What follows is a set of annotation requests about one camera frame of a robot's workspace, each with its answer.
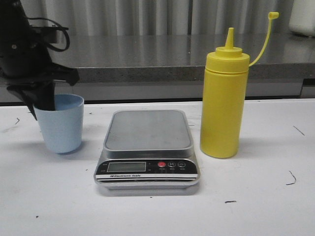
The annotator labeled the silver electronic kitchen scale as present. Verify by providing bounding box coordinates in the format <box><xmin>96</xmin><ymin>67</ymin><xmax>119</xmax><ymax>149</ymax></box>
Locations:
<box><xmin>94</xmin><ymin>110</ymin><xmax>200</xmax><ymax>196</ymax></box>

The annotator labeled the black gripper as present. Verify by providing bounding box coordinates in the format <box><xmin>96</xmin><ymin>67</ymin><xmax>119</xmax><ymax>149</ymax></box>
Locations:
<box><xmin>0</xmin><ymin>0</ymin><xmax>79</xmax><ymax>120</ymax></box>

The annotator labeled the light blue plastic cup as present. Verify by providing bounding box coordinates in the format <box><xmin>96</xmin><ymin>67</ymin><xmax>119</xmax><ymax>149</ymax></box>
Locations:
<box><xmin>34</xmin><ymin>94</ymin><xmax>84</xmax><ymax>153</ymax></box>

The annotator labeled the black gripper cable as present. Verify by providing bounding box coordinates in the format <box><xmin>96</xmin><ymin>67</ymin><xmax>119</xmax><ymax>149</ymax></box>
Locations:
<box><xmin>27</xmin><ymin>16</ymin><xmax>71</xmax><ymax>52</ymax></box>

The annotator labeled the yellow squeeze bottle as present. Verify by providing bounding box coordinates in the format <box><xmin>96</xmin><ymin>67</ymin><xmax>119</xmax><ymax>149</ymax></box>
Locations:
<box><xmin>200</xmin><ymin>12</ymin><xmax>280</xmax><ymax>158</ymax></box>

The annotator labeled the white container in background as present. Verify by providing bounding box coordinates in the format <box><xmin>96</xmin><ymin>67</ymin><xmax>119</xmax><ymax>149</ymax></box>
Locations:
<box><xmin>288</xmin><ymin>0</ymin><xmax>315</xmax><ymax>37</ymax></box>

